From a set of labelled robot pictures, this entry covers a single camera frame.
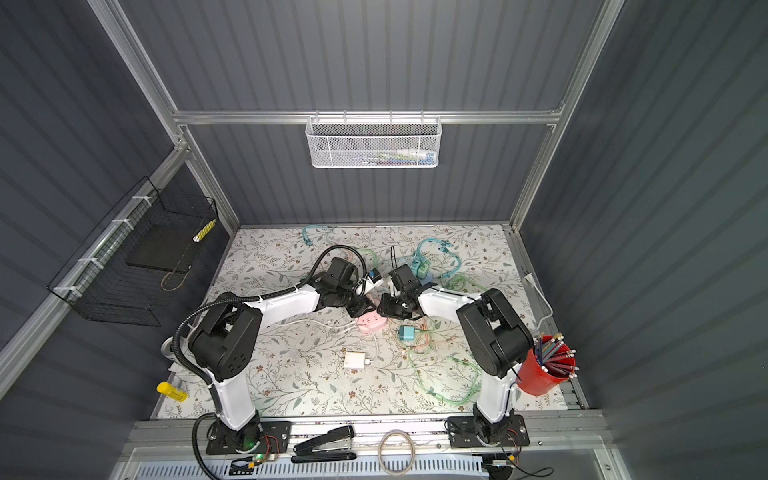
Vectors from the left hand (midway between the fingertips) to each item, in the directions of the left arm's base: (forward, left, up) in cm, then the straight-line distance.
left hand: (371, 301), depth 94 cm
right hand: (-3, -4, -3) cm, 6 cm away
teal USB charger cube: (-11, -10, -2) cm, 15 cm away
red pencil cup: (-26, -44, +8) cm, 51 cm away
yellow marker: (-24, +51, +3) cm, 57 cm away
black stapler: (-38, +10, -3) cm, 39 cm away
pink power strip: (-6, +1, -2) cm, 6 cm away
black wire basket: (0, +57, +25) cm, 62 cm away
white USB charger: (-17, +5, -3) cm, 19 cm away
